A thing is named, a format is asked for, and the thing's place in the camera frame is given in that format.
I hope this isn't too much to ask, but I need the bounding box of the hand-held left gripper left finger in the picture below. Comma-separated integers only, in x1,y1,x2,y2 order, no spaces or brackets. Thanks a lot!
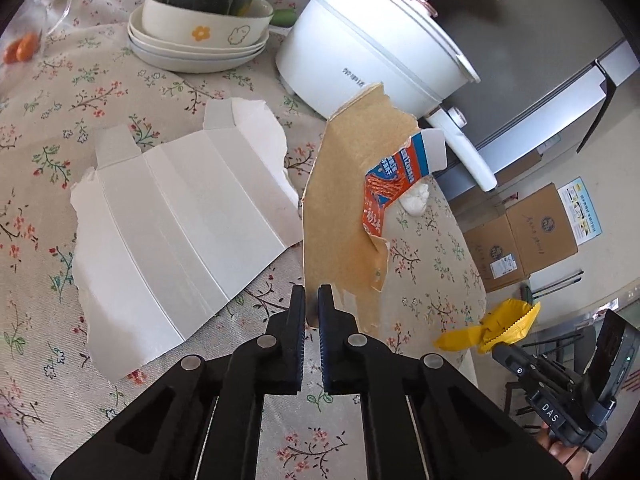
50,285,307,480

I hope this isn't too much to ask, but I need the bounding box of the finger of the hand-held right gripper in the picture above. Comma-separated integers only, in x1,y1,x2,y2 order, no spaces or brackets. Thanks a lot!
492,344,548,391

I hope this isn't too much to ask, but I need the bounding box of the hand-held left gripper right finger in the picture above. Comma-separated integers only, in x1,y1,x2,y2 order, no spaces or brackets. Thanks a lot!
317,284,571,480

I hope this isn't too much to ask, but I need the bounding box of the yellow wrapper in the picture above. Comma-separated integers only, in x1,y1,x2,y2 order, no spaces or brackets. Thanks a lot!
434,298,542,356

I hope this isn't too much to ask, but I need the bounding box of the torn orange print carton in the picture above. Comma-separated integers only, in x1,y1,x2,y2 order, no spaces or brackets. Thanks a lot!
300,82,447,331

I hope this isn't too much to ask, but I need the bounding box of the person's right hand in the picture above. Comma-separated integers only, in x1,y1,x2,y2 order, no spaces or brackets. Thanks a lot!
540,424,592,480

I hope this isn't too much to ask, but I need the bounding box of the small cardboard box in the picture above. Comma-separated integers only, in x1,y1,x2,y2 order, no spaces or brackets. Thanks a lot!
465,215,531,293

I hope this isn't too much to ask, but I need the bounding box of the large cardboard box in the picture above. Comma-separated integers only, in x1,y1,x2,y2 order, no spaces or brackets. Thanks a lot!
505,182,579,278

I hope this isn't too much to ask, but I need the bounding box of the white flattened torn carton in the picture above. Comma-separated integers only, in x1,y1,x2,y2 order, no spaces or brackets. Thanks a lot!
70,99,301,383

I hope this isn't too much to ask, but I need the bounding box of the crumpled white tissue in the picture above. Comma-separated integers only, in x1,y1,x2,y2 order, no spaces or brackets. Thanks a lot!
400,182,431,217

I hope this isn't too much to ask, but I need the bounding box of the stack of white bowls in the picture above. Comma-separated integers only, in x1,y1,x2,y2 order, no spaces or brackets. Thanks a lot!
127,7,269,74

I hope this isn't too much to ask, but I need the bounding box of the white electric cooking pot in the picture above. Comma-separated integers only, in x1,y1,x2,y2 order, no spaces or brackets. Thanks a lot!
276,0,496,192

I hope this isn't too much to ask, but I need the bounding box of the grey refrigerator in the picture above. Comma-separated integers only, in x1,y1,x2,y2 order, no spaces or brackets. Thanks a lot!
427,0,640,201

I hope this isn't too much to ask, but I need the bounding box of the white flower print bowl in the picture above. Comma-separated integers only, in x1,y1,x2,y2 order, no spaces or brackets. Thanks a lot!
141,0,274,52

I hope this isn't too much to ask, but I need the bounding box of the glass teapot with wooden lid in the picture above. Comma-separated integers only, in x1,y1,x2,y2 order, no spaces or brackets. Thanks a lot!
39,0,76,41

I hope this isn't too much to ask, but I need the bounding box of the wall leaflet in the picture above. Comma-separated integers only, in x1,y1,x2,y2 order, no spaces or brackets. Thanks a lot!
557,177,603,241

